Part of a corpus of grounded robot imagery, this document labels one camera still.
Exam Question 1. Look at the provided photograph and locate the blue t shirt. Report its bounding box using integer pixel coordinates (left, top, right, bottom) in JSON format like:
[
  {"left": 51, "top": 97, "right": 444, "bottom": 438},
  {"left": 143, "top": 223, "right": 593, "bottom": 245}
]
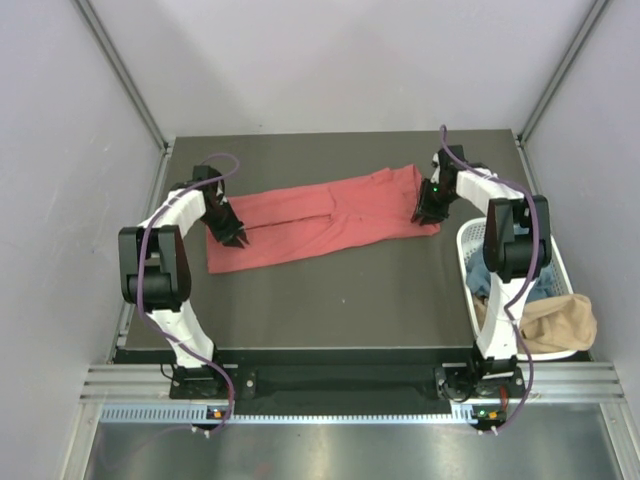
[{"left": 465, "top": 253, "right": 554, "bottom": 303}]

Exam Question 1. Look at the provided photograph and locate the aluminium front rail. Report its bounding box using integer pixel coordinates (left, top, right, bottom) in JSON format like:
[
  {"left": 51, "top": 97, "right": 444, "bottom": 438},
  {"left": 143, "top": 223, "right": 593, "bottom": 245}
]
[{"left": 81, "top": 362, "right": 625, "bottom": 403}]

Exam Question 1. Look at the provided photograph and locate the aluminium frame post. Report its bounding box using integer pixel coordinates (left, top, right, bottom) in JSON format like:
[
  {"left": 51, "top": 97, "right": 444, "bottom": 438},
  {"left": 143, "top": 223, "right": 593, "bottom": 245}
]
[
  {"left": 71, "top": 0, "right": 169, "bottom": 151},
  {"left": 516, "top": 0, "right": 614, "bottom": 146}
]

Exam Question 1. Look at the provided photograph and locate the right aluminium frame post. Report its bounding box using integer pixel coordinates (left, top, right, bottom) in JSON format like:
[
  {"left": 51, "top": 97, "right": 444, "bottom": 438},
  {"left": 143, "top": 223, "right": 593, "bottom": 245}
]
[{"left": 516, "top": 0, "right": 614, "bottom": 146}]

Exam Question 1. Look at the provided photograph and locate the grey slotted cable duct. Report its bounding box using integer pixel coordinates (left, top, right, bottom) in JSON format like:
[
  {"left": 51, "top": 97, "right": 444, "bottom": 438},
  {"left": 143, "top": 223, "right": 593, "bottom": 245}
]
[{"left": 100, "top": 404, "right": 504, "bottom": 426}]

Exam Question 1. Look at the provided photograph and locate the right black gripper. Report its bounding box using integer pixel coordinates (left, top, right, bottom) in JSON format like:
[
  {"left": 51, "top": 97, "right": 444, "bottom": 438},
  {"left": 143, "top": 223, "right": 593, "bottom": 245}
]
[{"left": 413, "top": 179, "right": 460, "bottom": 227}]

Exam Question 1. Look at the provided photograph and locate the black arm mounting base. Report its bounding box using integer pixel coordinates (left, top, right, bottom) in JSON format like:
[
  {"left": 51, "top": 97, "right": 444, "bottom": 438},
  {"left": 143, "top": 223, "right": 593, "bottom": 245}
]
[{"left": 175, "top": 348, "right": 518, "bottom": 399}]

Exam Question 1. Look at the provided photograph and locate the white plastic laundry basket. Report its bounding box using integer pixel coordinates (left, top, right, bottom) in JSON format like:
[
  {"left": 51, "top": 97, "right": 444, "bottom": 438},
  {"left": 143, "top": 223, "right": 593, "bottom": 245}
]
[{"left": 456, "top": 218, "right": 574, "bottom": 337}]

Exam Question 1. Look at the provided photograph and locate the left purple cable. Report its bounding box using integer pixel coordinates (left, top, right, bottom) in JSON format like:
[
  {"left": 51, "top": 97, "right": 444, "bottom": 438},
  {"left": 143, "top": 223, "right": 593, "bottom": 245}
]
[{"left": 97, "top": 153, "right": 240, "bottom": 469}]

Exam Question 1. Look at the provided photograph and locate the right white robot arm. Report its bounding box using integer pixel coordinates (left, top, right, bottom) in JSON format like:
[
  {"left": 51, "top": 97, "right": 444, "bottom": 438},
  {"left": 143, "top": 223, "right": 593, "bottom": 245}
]
[{"left": 411, "top": 145, "right": 552, "bottom": 396}]

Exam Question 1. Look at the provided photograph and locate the red t shirt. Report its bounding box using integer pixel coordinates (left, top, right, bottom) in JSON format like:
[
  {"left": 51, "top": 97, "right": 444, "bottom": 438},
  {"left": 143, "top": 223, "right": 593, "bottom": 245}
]
[{"left": 207, "top": 164, "right": 440, "bottom": 274}]

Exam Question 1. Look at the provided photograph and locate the tan t shirt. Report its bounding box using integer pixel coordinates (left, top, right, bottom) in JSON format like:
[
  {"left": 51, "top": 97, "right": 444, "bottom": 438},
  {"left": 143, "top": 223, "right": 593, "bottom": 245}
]
[{"left": 472, "top": 293, "right": 598, "bottom": 354}]

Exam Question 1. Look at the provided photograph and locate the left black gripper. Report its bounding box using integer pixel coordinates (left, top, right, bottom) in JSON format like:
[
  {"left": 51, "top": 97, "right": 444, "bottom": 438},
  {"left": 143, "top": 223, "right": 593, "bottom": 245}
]
[{"left": 199, "top": 200, "right": 248, "bottom": 248}]

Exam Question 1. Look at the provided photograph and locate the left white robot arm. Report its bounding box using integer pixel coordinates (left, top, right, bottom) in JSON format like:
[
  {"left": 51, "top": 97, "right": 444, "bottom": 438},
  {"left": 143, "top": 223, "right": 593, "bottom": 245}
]
[{"left": 118, "top": 165, "right": 249, "bottom": 397}]

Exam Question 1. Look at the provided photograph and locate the left aluminium frame post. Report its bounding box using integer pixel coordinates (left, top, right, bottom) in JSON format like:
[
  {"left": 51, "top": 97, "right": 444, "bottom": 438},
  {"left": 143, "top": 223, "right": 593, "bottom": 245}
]
[{"left": 71, "top": 0, "right": 169, "bottom": 151}]

